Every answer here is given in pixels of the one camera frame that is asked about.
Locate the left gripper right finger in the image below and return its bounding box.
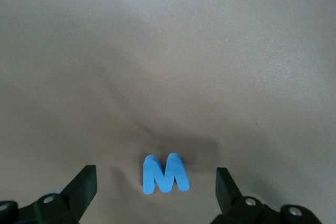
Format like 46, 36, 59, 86
209, 166, 281, 224

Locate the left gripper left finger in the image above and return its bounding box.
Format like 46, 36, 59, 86
18, 165, 98, 224

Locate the blue foam letter M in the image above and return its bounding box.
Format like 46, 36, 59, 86
142, 152, 191, 195

